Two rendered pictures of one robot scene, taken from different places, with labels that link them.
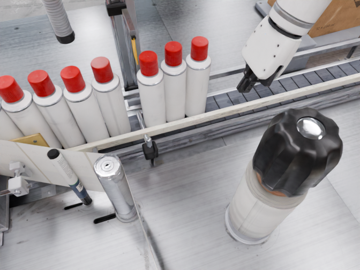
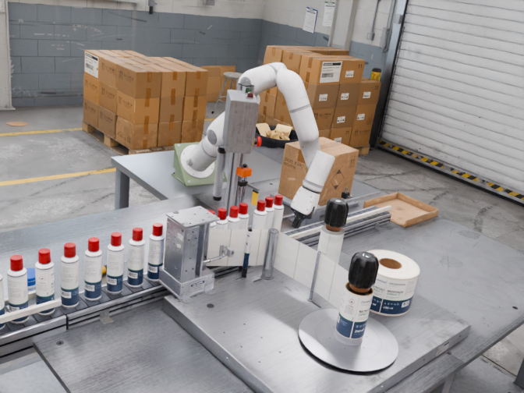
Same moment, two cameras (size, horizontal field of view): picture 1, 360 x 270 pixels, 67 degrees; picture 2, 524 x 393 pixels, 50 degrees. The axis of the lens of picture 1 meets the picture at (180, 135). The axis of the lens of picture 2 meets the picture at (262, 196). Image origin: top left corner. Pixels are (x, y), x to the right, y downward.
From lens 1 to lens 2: 1.73 m
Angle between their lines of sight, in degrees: 38
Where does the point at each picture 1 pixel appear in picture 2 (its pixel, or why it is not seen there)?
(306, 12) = (320, 181)
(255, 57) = (300, 205)
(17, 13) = not seen: outside the picture
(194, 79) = (277, 215)
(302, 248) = not seen: hidden behind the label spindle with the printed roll
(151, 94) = (262, 221)
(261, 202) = (331, 235)
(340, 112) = (348, 241)
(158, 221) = (284, 277)
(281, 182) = (336, 219)
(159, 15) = (207, 205)
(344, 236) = not seen: hidden behind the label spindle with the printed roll
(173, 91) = (269, 222)
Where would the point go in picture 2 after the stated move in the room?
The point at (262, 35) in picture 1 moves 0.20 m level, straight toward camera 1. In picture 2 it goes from (301, 194) to (308, 214)
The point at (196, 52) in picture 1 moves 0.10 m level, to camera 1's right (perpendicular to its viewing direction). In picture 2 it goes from (278, 200) to (301, 199)
